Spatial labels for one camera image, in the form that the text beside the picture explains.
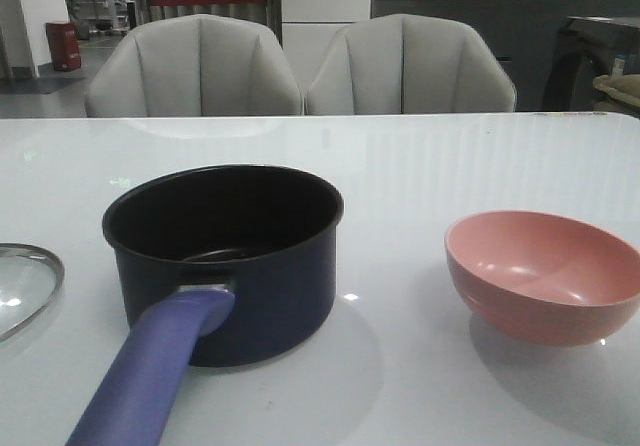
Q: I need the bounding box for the left grey chair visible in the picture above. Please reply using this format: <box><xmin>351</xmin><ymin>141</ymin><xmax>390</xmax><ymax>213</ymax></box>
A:
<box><xmin>84</xmin><ymin>14</ymin><xmax>303</xmax><ymax>118</ymax></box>

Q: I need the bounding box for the pink bowl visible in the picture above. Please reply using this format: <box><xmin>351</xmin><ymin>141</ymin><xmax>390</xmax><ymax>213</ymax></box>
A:
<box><xmin>444</xmin><ymin>210</ymin><xmax>639</xmax><ymax>347</ymax></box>

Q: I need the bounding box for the red barrier belt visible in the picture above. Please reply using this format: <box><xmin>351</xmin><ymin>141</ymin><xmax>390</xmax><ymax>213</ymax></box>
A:
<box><xmin>147</xmin><ymin>0</ymin><xmax>269</xmax><ymax>7</ymax></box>

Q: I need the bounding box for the red bin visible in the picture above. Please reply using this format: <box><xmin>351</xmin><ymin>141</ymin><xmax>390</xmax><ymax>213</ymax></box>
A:
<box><xmin>45</xmin><ymin>21</ymin><xmax>82</xmax><ymax>72</ymax></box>

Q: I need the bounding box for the right grey chair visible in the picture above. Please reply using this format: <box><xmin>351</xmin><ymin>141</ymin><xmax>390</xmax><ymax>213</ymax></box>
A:
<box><xmin>305</xmin><ymin>14</ymin><xmax>517</xmax><ymax>116</ymax></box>

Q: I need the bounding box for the glass pot lid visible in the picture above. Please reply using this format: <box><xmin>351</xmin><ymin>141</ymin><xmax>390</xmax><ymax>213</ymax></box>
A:
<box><xmin>1</xmin><ymin>243</ymin><xmax>65</xmax><ymax>342</ymax></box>

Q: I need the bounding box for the grey chair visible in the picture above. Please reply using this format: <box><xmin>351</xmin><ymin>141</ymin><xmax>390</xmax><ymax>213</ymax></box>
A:
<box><xmin>305</xmin><ymin>14</ymin><xmax>517</xmax><ymax>116</ymax></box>
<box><xmin>84</xmin><ymin>14</ymin><xmax>303</xmax><ymax>118</ymax></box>

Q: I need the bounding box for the dark grey kitchen counter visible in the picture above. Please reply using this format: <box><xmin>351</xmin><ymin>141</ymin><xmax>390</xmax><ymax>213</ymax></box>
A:
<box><xmin>371</xmin><ymin>0</ymin><xmax>639</xmax><ymax>111</ymax></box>

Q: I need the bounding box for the blue saucepan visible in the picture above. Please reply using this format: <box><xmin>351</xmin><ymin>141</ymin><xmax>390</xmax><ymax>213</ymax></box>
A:
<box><xmin>69</xmin><ymin>165</ymin><xmax>344</xmax><ymax>445</ymax></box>

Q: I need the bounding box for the white refrigerator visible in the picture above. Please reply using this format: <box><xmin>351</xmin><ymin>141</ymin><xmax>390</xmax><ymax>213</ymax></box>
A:
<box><xmin>280</xmin><ymin>0</ymin><xmax>371</xmax><ymax>89</ymax></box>

